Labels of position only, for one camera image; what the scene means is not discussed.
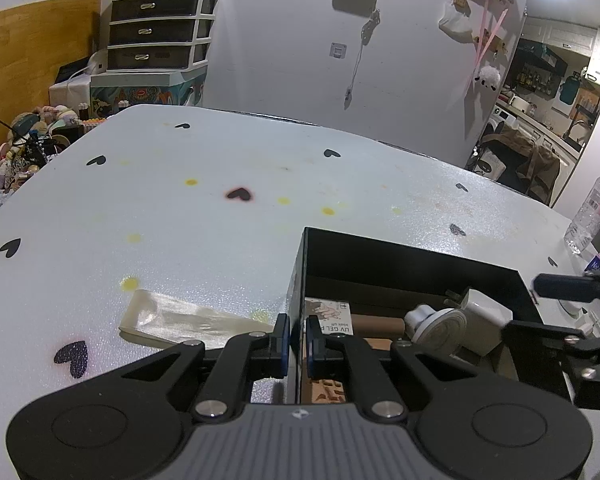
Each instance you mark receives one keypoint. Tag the purple tissue box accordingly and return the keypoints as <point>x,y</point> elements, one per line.
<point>599,261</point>

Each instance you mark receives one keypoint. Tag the white drawer unit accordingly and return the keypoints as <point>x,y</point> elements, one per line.
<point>157,30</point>

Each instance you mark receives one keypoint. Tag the clear water bottle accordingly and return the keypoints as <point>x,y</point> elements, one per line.
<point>591,210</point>

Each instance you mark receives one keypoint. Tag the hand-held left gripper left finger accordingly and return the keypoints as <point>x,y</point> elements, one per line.
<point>281,347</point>

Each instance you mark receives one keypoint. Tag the teal hanging bag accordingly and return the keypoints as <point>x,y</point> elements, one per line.
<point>570,87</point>

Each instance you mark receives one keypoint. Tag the black storage box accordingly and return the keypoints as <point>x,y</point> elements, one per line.
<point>405,265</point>

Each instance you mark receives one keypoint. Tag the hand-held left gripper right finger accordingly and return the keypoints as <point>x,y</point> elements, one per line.
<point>313,352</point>

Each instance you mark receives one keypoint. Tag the carved wooden square coaster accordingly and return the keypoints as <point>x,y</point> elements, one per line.
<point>330,390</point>

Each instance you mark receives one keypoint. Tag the washing machine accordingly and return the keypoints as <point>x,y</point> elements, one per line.
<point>500,119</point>

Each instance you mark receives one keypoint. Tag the white charger plug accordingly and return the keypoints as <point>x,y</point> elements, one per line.
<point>482,320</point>

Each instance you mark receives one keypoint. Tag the pink hanging ribbons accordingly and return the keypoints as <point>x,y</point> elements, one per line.
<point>487,35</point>

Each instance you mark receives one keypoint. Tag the colourful patterned cabinet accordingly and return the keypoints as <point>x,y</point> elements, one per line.
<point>147,87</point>

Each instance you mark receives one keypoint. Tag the white box with black lid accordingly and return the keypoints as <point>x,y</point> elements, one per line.
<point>77,85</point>

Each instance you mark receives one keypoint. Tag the brown cardboard tube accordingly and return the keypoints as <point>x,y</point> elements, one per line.
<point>377,327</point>

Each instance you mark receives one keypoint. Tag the chair with brown cloth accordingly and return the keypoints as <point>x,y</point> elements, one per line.
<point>527,160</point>

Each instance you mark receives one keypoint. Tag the clear plastic bag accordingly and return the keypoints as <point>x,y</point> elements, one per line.
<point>180,317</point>

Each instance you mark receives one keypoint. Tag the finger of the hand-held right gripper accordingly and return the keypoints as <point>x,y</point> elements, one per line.
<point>532,340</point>
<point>565,286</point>

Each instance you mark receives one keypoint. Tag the white wall hook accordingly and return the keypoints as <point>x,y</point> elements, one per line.
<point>338,50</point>

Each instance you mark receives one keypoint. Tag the small white printed box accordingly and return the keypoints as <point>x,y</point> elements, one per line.
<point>330,317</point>

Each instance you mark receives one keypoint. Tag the white hanging bag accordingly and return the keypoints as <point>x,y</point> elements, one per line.
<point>455,22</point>

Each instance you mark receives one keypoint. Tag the pile of plush toys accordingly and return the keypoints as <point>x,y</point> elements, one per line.
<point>17,155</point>

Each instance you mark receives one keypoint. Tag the white plush sheep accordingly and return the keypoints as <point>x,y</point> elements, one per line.
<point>488,77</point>

